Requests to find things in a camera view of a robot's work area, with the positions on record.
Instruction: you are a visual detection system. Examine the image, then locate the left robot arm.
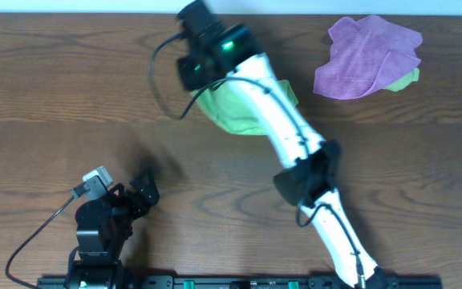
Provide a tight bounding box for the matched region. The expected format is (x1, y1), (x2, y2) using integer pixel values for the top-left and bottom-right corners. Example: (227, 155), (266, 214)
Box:
(63, 166), (160, 288)

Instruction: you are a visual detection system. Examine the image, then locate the black cable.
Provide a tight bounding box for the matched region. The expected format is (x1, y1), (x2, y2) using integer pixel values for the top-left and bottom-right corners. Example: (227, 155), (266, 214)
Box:
(148, 31), (367, 289)
(5, 194), (76, 289)

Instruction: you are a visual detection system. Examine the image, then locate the left black cable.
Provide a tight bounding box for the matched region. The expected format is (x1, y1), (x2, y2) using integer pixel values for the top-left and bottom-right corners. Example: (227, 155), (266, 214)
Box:
(5, 194), (76, 289)

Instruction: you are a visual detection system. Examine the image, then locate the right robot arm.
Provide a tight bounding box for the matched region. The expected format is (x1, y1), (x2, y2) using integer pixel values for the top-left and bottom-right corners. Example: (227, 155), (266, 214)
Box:
(179, 23), (389, 288)

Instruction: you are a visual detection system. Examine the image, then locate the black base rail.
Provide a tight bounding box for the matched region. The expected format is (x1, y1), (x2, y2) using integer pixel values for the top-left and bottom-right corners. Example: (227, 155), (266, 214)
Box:
(36, 274), (444, 289)

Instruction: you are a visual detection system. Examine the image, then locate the green microfiber cloth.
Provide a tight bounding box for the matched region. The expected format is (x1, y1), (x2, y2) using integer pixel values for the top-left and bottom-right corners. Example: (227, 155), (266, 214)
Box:
(190, 79), (299, 136)

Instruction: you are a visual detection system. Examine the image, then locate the purple microfiber cloth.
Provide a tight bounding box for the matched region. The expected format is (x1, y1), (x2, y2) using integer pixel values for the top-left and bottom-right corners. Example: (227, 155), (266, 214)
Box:
(313, 15), (423, 100)

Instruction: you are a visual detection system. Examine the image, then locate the right black cable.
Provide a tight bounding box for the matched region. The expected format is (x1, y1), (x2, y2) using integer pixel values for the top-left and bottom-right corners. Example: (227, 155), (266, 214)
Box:
(148, 31), (367, 289)

